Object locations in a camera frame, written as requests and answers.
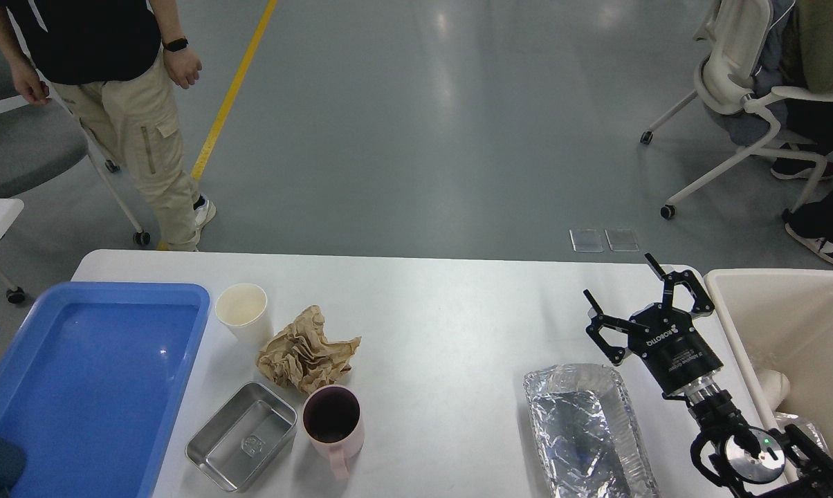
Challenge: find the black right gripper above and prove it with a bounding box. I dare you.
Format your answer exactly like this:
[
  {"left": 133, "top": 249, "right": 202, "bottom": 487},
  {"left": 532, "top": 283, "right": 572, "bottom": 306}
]
[{"left": 582, "top": 253, "right": 723, "bottom": 395}]

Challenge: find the pink mug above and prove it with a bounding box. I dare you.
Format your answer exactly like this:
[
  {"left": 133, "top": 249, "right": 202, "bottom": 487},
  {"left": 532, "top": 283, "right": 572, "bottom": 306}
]
[{"left": 302, "top": 385, "right": 365, "bottom": 479}]

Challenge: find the stainless steel rectangular tray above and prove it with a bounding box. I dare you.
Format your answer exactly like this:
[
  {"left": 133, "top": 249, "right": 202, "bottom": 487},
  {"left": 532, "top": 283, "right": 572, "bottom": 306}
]
[{"left": 185, "top": 382, "right": 298, "bottom": 492}]

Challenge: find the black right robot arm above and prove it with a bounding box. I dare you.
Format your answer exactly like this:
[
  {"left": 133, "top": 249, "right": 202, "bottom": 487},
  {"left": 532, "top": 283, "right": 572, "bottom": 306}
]
[{"left": 584, "top": 253, "right": 833, "bottom": 497}]

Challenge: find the white cup in bin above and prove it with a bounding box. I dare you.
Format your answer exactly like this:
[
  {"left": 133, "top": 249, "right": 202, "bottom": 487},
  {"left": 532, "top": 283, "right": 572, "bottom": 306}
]
[{"left": 756, "top": 369, "right": 791, "bottom": 411}]

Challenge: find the aluminium foil tray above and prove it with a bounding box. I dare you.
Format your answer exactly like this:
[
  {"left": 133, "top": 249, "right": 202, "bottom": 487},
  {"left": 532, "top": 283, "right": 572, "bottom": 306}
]
[{"left": 523, "top": 363, "right": 661, "bottom": 497}]

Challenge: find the white plastic bin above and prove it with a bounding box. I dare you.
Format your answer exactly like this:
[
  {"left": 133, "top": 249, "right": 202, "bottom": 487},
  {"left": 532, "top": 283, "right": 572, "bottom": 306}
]
[{"left": 704, "top": 268, "right": 833, "bottom": 458}]

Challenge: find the crumpled foil in bin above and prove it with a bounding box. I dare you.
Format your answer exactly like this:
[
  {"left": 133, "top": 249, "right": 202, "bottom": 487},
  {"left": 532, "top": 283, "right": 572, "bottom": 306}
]
[{"left": 773, "top": 411, "right": 829, "bottom": 454}]

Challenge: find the white office chair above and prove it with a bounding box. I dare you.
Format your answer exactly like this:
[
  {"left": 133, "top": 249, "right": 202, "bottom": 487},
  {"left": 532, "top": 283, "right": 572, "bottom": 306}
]
[{"left": 640, "top": 1, "right": 833, "bottom": 220}]

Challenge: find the seated person olive jacket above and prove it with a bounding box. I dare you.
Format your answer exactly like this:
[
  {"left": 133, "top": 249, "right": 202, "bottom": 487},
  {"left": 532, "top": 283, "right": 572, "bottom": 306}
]
[{"left": 780, "top": 1, "right": 833, "bottom": 264}]

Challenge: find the crumpled brown paper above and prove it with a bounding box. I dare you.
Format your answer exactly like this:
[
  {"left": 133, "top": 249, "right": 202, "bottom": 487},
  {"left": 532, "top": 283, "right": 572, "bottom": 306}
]
[{"left": 255, "top": 305, "right": 362, "bottom": 395}]

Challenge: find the white paper cup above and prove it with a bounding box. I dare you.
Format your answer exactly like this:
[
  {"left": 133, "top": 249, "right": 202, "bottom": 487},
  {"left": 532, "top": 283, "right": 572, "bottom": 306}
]
[{"left": 214, "top": 283, "right": 271, "bottom": 350}]

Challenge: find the blue plastic tray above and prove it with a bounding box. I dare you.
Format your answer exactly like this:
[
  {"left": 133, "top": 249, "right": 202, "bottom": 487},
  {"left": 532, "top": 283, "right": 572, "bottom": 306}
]
[{"left": 0, "top": 282, "right": 210, "bottom": 497}]

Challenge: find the person in black shirt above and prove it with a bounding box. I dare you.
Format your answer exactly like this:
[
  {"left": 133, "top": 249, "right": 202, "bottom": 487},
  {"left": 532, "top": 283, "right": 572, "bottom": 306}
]
[{"left": 0, "top": 1, "right": 217, "bottom": 252}]

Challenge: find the grey office chair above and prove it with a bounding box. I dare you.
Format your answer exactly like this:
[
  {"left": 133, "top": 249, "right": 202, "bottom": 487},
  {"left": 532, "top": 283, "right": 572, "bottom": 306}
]
[{"left": 0, "top": 28, "right": 152, "bottom": 248}]

